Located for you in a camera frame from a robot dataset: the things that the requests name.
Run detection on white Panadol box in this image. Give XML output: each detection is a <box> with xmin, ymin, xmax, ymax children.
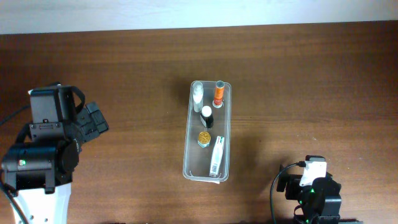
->
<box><xmin>209</xmin><ymin>136</ymin><xmax>225</xmax><ymax>177</ymax></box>

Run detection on small jar with gold lid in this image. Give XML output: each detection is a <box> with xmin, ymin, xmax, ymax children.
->
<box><xmin>197</xmin><ymin>131</ymin><xmax>211</xmax><ymax>148</ymax></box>

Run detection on dark bottle with white cap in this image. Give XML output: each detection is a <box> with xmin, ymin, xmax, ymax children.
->
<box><xmin>200</xmin><ymin>106</ymin><xmax>214</xmax><ymax>129</ymax></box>

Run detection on orange effervescent tablet tube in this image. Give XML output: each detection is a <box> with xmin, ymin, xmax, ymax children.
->
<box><xmin>213</xmin><ymin>80</ymin><xmax>224</xmax><ymax>108</ymax></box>

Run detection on frosted white plastic bottle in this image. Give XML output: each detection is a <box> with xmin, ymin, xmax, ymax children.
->
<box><xmin>192</xmin><ymin>82</ymin><xmax>204</xmax><ymax>113</ymax></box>

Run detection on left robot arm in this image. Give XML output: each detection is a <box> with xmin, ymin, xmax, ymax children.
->
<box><xmin>1</xmin><ymin>82</ymin><xmax>109</xmax><ymax>223</ymax></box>

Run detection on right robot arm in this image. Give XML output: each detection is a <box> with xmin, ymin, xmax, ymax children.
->
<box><xmin>277</xmin><ymin>164</ymin><xmax>342</xmax><ymax>224</ymax></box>

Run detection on clear plastic container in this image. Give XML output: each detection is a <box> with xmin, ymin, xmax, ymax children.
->
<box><xmin>183</xmin><ymin>80</ymin><xmax>232</xmax><ymax>184</ymax></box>

